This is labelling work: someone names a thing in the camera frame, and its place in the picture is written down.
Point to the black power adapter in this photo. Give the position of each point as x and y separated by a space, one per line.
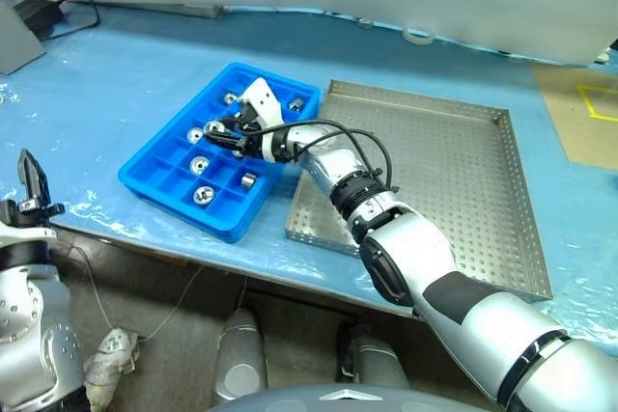
36 14

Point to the brown cardboard mat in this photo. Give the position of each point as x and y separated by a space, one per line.
560 118

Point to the perforated metal tray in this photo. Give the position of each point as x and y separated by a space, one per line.
458 166

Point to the blue plastic table cover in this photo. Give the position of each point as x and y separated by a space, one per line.
120 93

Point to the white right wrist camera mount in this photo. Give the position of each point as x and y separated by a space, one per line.
263 98

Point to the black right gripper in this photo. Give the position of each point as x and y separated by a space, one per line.
251 129

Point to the blue compartment tray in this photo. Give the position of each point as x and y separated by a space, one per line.
159 175

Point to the dark grey rounded shape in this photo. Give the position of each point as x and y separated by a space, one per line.
372 359
241 359

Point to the grey rounded body shell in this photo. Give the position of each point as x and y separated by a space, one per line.
314 400

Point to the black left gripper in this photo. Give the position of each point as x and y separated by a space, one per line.
24 213

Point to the clear tape roll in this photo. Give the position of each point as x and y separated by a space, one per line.
416 42

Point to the crumpled grey rag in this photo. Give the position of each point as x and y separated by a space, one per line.
111 349

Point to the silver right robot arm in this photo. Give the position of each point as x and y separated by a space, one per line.
420 248

